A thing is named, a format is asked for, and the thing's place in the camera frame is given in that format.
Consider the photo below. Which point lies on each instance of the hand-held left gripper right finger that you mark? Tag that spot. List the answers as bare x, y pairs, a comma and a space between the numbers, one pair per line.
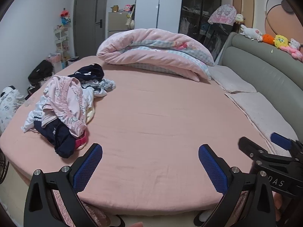
213, 170

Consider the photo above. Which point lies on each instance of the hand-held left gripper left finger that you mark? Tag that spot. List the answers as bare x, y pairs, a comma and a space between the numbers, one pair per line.
87, 167

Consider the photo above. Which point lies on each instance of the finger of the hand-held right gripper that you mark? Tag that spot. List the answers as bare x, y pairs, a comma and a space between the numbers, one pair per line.
253, 150
281, 141

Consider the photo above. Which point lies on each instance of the pink printed pants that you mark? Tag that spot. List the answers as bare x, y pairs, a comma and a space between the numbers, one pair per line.
66, 99

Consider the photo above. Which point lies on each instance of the bright pink garment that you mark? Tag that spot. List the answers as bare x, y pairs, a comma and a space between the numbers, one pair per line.
80, 143

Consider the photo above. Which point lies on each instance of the dark navy shorts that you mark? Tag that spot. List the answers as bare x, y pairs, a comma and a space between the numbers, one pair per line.
61, 141

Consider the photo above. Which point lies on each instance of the white sock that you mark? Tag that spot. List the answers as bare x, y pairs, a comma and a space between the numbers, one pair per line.
206, 216

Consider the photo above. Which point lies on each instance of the person's pink fuzzy clothing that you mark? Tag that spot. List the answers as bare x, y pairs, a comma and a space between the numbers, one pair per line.
94, 217

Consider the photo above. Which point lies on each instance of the cream garment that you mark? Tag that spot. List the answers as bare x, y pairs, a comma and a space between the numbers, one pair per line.
90, 115

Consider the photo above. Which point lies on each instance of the black slipper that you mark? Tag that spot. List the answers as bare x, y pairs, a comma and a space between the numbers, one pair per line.
119, 221
197, 223

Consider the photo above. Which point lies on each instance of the pink sheet bed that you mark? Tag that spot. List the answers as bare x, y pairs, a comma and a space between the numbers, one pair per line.
153, 123

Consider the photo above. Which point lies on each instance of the black floor fan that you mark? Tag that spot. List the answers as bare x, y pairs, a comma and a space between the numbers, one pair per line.
3, 167

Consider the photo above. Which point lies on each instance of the grey white patterned cloth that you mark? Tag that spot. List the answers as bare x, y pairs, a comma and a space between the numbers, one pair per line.
106, 84

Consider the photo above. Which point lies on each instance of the grey green padded headboard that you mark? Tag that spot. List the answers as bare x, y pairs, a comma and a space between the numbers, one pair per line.
255, 59

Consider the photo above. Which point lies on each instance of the pink white cat plush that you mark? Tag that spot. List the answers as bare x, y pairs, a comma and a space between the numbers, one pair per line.
293, 48

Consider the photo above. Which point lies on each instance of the navy garment white stripes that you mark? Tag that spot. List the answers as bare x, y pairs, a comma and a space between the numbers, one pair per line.
94, 72

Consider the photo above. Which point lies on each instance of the black white printed plush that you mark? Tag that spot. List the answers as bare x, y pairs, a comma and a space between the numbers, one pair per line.
9, 106

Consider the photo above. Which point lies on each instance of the yellow sponge plush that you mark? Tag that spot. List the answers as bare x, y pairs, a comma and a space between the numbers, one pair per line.
281, 41

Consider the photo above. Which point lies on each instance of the orange carrot plush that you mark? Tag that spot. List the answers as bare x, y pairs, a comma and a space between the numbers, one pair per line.
268, 39

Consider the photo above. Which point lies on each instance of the black backpack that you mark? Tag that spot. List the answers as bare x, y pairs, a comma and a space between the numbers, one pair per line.
40, 72

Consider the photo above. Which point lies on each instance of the white rabbit plush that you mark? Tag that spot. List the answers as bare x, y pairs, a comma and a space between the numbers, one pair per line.
251, 32

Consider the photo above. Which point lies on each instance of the pink storage box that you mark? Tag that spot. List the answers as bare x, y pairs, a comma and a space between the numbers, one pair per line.
55, 58

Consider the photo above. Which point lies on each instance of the white shelf rack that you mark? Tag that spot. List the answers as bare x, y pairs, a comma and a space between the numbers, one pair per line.
62, 45

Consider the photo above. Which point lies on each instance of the small cream plush toy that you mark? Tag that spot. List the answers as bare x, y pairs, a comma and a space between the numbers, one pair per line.
239, 18

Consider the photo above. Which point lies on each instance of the grey door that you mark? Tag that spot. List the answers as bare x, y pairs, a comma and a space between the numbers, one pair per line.
87, 23

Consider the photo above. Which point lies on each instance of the folded pink duvet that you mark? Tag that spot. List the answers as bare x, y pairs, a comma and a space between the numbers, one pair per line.
153, 37

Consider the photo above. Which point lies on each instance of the grey drawer cabinet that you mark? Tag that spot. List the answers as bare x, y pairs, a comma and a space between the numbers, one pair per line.
117, 23

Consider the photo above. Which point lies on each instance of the cream ukulele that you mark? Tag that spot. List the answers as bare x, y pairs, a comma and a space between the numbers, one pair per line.
129, 21

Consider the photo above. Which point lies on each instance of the black glass wardrobe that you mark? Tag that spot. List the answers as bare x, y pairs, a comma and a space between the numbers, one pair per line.
194, 9

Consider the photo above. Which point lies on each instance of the red blue plush toy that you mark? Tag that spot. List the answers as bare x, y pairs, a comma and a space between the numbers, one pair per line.
65, 16

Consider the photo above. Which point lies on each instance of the gold pot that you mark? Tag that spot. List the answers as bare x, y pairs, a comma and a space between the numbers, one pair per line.
115, 8

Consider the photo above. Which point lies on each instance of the small pink toy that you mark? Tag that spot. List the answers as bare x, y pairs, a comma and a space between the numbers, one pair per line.
127, 7

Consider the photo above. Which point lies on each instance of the white wardrobe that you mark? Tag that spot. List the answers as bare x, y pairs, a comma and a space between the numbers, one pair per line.
146, 4

